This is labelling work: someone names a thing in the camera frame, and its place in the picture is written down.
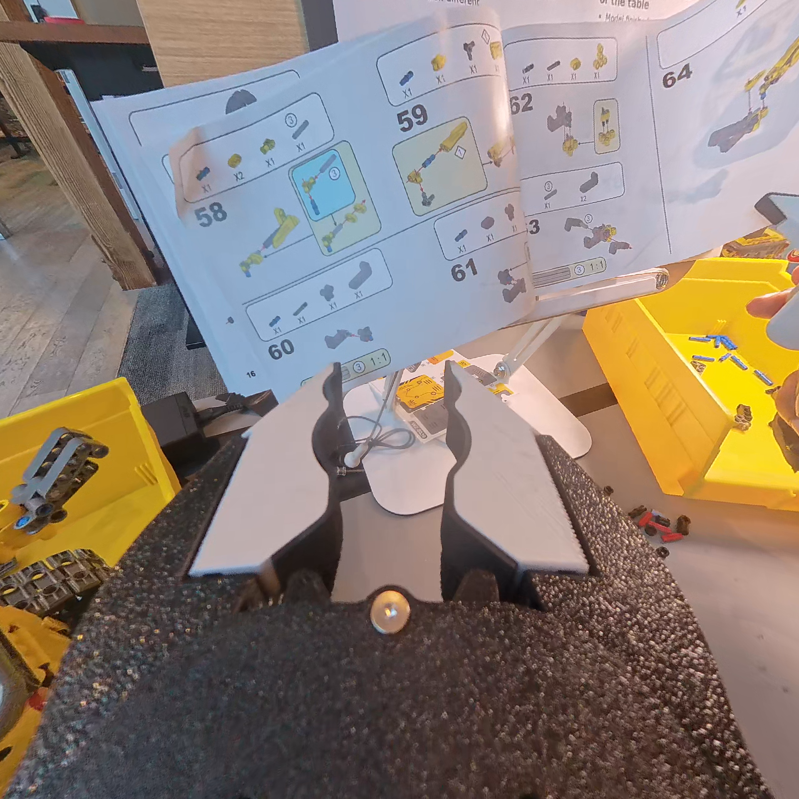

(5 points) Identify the grey rug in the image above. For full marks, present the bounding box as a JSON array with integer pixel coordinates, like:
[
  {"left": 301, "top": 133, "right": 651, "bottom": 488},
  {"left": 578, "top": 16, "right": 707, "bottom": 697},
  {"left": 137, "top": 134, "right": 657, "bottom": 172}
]
[{"left": 119, "top": 284, "right": 275, "bottom": 407}]

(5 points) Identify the wooden pillar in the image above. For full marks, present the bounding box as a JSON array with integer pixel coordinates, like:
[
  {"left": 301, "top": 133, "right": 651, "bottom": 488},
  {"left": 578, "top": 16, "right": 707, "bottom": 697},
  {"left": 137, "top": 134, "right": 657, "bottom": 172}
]
[{"left": 0, "top": 40, "right": 157, "bottom": 291}]

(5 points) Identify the arched woven divider panel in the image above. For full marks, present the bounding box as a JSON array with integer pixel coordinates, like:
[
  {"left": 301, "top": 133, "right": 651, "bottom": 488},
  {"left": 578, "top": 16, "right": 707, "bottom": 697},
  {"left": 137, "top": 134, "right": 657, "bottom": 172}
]
[{"left": 136, "top": 0, "right": 310, "bottom": 88}]

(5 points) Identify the group of blue pegs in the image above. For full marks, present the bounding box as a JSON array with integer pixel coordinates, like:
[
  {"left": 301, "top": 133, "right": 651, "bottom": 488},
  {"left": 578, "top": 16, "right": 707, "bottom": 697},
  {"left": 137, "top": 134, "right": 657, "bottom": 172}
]
[{"left": 688, "top": 333, "right": 775, "bottom": 387}]

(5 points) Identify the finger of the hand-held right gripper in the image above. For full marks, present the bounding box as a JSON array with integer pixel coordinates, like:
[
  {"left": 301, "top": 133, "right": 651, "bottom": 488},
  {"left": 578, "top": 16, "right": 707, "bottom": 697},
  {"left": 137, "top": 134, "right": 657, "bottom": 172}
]
[
  {"left": 767, "top": 303, "right": 799, "bottom": 348},
  {"left": 754, "top": 192, "right": 799, "bottom": 251}
]

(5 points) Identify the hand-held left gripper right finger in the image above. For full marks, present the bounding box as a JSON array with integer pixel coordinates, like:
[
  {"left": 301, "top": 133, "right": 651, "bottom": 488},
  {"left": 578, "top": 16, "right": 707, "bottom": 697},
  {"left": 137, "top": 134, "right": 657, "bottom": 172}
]
[{"left": 440, "top": 361, "right": 591, "bottom": 586}]

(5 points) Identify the white metal book stand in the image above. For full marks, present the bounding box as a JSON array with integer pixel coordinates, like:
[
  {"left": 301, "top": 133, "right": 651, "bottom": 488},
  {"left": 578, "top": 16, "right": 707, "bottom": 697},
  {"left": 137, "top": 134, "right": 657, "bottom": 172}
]
[{"left": 337, "top": 267, "right": 672, "bottom": 516}]

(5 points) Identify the pile of black red pegs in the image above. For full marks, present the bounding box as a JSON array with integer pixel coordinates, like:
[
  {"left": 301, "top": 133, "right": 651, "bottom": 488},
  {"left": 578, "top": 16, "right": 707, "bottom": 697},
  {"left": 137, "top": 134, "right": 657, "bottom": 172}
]
[{"left": 627, "top": 504, "right": 690, "bottom": 558}]

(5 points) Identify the black power adapter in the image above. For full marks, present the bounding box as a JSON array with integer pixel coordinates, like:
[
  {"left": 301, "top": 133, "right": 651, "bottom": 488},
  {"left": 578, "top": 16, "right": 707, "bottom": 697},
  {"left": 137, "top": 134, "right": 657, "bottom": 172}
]
[{"left": 142, "top": 390, "right": 275, "bottom": 463}]

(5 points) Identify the yellow tracked toy robot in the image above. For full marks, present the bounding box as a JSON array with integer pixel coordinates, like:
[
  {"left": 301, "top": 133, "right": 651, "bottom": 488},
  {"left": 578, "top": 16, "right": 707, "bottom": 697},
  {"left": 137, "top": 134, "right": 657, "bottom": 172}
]
[{"left": 0, "top": 427, "right": 113, "bottom": 769}]

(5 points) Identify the white printed task poster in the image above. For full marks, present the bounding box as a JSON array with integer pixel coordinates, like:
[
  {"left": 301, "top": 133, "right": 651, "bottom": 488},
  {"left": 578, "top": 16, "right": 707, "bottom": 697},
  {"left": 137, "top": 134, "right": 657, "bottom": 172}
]
[{"left": 333, "top": 0, "right": 706, "bottom": 29}]

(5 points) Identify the black usb cable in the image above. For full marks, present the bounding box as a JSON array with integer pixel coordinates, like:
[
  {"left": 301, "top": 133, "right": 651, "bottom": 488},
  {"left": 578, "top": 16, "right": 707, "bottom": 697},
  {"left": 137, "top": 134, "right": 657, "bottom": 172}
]
[{"left": 337, "top": 415, "right": 416, "bottom": 478}]

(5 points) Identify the yellow grey sticker sheet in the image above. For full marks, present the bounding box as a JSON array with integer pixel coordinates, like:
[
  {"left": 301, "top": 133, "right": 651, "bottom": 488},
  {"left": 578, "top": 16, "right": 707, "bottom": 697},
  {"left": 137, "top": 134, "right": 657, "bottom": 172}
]
[{"left": 396, "top": 350, "right": 516, "bottom": 444}]

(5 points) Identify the black table wooden top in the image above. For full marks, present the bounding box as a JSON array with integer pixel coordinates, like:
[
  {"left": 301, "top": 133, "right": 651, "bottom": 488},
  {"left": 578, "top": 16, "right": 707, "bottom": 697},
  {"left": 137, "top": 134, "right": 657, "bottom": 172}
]
[{"left": 0, "top": 19, "right": 207, "bottom": 347}]

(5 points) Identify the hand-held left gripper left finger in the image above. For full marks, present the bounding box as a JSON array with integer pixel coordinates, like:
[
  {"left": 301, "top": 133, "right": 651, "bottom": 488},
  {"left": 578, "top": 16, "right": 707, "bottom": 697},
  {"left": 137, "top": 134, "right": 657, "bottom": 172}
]
[{"left": 189, "top": 362, "right": 344, "bottom": 578}]

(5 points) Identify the white instruction booklet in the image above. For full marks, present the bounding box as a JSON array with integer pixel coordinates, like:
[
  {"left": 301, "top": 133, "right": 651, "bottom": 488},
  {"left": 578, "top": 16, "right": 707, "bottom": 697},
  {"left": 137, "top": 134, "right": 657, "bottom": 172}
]
[{"left": 92, "top": 0, "right": 799, "bottom": 403}]

